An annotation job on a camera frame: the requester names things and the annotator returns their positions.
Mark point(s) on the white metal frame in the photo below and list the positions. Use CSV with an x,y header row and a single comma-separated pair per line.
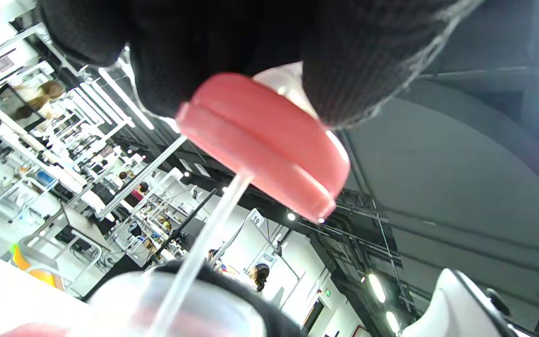
x,y
148,173

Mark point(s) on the clear baby bottle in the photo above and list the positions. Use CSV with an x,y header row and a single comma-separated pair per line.
x,y
124,304

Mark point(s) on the black pole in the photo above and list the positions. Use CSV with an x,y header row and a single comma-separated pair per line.
x,y
190,216

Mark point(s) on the white rolling cart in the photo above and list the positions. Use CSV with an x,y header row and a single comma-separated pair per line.
x,y
40,241

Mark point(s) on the black grey hand controller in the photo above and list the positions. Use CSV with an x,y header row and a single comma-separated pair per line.
x,y
447,309

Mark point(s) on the person's right hand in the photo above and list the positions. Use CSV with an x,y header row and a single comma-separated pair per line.
x,y
269,318

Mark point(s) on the row of ceiling light bars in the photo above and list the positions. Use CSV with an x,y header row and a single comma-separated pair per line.
x,y
124,98

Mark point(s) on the person's left hand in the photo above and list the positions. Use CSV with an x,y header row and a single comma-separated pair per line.
x,y
227,37

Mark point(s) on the brown top side table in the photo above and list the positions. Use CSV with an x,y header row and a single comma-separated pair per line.
x,y
82,224

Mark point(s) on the pink nipple collar component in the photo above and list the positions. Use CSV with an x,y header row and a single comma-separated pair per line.
x,y
260,140

